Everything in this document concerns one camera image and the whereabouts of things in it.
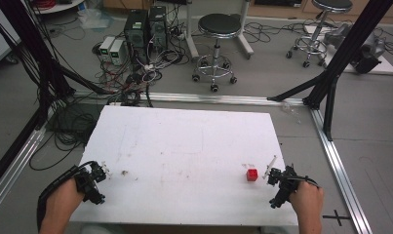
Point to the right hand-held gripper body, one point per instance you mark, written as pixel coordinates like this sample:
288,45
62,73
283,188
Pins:
286,183

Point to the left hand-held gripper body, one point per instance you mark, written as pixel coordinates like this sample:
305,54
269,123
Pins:
91,185

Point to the red cube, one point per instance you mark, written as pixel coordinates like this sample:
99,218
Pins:
252,175

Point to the person's right hand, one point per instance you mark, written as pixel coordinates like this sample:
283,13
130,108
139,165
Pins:
309,201

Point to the person's left hand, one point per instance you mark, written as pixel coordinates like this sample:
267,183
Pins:
64,200

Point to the clear plastic scrap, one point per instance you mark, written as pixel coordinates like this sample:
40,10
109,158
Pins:
290,110

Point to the black floor mat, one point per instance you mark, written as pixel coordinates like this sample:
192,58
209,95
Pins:
75,118

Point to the white bench power supply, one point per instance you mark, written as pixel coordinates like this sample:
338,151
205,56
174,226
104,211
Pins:
106,47
117,52

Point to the black computer tower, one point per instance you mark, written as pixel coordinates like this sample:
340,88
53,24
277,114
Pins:
136,32
158,27

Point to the black round swivel stool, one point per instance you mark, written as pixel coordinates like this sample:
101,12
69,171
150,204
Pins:
330,5
219,26

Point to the grey device on white board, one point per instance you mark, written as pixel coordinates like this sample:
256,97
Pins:
366,48

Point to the clear plastic bag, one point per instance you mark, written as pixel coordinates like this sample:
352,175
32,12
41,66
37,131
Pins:
95,18

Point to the white desk legs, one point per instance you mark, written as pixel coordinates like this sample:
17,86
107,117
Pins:
192,35

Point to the white cabinet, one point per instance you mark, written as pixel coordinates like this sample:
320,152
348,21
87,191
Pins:
0,35

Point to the round white table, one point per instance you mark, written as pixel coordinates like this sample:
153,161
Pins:
56,6

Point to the aluminium floor rail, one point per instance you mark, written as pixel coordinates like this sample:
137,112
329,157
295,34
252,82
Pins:
216,98
342,169
13,169

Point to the black braced frame post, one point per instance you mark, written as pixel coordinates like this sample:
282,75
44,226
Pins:
346,48

